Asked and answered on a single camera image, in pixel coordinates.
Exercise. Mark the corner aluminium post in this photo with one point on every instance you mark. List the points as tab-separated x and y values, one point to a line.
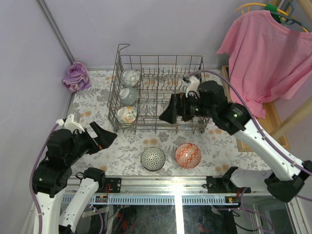
55	29

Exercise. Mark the white wrist camera, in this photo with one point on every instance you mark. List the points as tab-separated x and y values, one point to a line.
192	83
70	124

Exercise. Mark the pink t-shirt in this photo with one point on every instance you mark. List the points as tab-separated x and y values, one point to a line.
267	61

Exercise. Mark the slotted cable duct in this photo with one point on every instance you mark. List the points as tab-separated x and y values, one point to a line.
217	200

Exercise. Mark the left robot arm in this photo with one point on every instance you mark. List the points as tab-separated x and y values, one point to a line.
49	219

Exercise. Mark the yellow floral bowl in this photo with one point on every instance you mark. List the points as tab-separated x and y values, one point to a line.
127	114

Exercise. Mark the red diamond patterned bowl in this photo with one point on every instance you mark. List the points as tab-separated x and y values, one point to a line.
188	155

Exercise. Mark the purple crumpled cloth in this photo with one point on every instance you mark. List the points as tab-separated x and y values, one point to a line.
77	78

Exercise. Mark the teal clothes hanger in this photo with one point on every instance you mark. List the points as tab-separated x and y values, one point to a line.
281	18

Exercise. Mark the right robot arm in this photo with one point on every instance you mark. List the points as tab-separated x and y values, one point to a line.
286	175

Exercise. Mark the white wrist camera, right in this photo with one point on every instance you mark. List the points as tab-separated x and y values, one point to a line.
192	83

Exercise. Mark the grey wire dish rack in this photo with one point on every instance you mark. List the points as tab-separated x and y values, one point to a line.
160	76

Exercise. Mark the aluminium frame rail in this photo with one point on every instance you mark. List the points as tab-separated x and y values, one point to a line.
150	185

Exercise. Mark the wooden tray frame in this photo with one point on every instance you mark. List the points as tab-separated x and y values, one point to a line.
269	123

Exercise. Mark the floral table mat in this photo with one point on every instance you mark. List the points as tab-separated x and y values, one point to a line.
219	150

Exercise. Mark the black patterned bowl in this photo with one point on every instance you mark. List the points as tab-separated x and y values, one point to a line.
153	159

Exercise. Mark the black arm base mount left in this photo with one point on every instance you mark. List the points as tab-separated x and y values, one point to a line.
113	185

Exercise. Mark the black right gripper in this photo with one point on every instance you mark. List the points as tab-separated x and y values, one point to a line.
178	107

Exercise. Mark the white wrist camera, left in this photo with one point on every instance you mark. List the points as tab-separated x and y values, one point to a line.
70	124

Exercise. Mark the grey dotted bowl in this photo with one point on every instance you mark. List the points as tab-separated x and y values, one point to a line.
128	96

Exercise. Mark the yellow clothes hanger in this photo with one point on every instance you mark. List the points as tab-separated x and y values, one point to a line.
288	12

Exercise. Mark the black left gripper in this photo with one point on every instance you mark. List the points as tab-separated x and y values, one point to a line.
93	140

